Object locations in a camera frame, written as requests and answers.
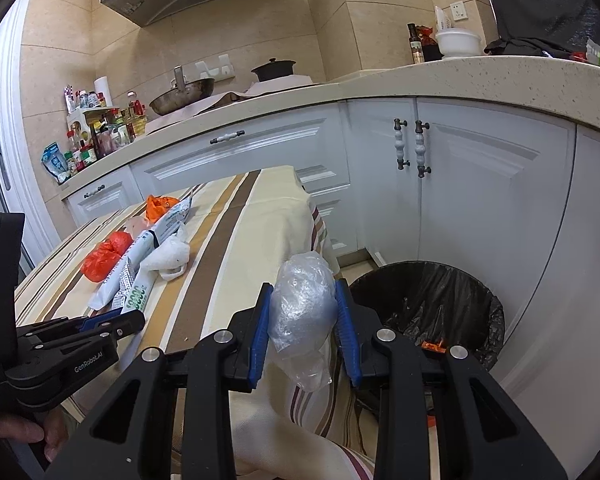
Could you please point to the orange plastic bag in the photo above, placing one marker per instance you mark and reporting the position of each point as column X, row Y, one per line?
column 157, row 208

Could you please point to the grey patterned white packet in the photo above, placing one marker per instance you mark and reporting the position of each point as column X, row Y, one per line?
column 123, row 282

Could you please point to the clear bag with orange bits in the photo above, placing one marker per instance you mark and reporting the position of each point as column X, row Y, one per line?
column 137, row 224

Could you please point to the dark oil bottle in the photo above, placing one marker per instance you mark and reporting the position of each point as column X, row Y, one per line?
column 415, row 45

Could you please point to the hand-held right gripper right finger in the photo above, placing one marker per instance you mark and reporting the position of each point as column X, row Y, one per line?
column 347, row 335

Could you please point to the beige stove cover cloth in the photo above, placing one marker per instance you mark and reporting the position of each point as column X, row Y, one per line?
column 205, row 108

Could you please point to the steel wok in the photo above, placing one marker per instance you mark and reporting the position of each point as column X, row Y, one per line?
column 180, row 99

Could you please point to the blue snack bag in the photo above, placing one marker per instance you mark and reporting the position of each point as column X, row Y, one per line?
column 56, row 162

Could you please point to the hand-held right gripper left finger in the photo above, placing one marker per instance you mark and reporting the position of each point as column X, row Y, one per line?
column 260, row 335

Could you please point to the white kitchen cabinets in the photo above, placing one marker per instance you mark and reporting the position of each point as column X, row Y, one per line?
column 495, row 175

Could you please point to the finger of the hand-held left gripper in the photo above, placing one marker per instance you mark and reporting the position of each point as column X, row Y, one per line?
column 105, row 317
column 127, row 324

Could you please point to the white wall socket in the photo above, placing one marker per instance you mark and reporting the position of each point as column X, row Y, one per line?
column 458, row 11

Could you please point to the white paper packet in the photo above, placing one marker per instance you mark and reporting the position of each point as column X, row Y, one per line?
column 442, row 17

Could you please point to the white plastic bag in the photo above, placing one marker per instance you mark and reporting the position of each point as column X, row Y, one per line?
column 167, row 257

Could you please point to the black lined waste bin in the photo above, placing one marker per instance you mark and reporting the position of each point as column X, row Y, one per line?
column 430, row 300

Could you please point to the white lidded bowl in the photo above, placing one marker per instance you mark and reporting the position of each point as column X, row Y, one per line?
column 457, row 44

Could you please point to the striped tablecloth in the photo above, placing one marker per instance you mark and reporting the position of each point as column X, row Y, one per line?
column 240, row 240

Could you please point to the red plastic bag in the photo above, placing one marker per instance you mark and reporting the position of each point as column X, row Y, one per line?
column 105, row 257

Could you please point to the black cooking pot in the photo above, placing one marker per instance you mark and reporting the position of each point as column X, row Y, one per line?
column 272, row 70

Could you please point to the orange scrap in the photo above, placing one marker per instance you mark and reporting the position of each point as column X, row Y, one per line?
column 432, row 345

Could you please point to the paper towel roll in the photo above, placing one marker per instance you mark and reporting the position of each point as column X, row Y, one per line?
column 102, row 91

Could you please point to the plain white packet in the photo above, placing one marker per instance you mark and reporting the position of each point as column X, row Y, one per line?
column 136, row 250

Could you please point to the person's left hand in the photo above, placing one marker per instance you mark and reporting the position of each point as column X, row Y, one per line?
column 25, row 432

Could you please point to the cluster of condiment bottles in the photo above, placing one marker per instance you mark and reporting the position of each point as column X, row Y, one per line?
column 105, row 130

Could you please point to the long white grey-print wrapper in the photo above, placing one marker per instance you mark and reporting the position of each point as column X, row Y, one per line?
column 172, row 220

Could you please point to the clear plastic bag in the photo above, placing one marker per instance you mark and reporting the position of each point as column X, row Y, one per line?
column 300, row 310

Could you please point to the black cloth bundle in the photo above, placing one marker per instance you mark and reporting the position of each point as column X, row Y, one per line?
column 525, row 47

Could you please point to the green-print white packet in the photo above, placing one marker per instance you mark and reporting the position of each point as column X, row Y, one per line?
column 140, row 295

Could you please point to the red-brown packet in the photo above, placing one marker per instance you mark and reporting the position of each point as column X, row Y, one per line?
column 430, row 45

